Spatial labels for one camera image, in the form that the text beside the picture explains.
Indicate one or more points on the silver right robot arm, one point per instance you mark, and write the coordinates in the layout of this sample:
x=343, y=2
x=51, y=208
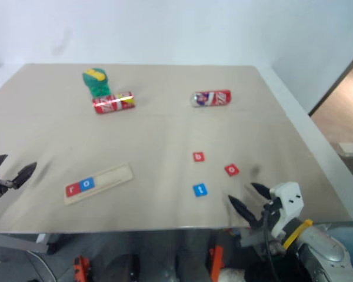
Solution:
x=320, y=252

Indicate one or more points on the beige letter tile holder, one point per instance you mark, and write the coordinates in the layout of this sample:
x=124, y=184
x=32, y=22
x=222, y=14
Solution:
x=114, y=176

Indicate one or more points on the red can with yellow patch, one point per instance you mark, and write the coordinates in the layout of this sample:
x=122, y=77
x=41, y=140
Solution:
x=111, y=103

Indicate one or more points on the grey metal beam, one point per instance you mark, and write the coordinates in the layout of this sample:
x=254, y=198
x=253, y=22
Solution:
x=16, y=242

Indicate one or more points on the orange plastic part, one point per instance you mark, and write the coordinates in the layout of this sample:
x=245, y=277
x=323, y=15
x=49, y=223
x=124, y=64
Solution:
x=216, y=261

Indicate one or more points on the red letter o tile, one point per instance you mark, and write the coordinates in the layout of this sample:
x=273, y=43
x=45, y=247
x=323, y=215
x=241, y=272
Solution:
x=231, y=169

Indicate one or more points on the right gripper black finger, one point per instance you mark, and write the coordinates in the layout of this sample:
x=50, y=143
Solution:
x=261, y=190
x=242, y=208

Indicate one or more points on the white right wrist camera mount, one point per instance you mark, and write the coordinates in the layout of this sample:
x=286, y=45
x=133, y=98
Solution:
x=286, y=202

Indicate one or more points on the red letter b tile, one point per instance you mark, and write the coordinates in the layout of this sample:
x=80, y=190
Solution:
x=199, y=157

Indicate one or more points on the blue letter t tile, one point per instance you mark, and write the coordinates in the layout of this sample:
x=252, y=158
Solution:
x=200, y=190

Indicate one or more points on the small white box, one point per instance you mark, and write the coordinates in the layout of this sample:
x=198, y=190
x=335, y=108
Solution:
x=348, y=148

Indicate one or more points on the red letter r tile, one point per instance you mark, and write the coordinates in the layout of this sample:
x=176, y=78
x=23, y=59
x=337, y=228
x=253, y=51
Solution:
x=71, y=189

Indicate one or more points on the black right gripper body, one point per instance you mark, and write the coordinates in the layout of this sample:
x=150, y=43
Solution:
x=269, y=218

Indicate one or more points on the red can with blue patch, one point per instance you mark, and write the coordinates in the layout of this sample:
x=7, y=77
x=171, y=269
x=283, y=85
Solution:
x=213, y=98

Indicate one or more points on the orange and black tool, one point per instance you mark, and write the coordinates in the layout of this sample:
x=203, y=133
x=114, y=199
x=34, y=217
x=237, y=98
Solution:
x=81, y=268

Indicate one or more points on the beige tablecloth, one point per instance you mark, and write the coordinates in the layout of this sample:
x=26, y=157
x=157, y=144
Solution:
x=153, y=132

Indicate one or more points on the green and yellow toy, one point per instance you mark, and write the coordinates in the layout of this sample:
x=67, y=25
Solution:
x=96, y=83

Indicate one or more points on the blue letter o tile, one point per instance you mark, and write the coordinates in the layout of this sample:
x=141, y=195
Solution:
x=86, y=184

